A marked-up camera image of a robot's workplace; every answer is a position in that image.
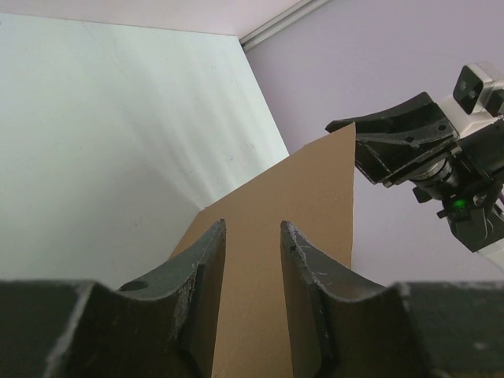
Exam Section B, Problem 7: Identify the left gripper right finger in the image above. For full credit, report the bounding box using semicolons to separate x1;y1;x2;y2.
280;221;503;377

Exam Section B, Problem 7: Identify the brown cardboard box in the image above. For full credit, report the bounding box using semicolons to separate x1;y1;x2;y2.
176;125;355;377

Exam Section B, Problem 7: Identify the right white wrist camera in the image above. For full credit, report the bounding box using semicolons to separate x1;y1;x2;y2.
437;61;503;139

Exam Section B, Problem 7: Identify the right aluminium frame post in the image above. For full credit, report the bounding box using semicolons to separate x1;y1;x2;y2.
239;0;331;53

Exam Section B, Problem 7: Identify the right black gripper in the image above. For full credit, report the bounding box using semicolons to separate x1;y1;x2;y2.
325;92;503;252

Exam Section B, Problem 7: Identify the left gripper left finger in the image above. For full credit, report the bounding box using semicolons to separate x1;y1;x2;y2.
1;220;226;377

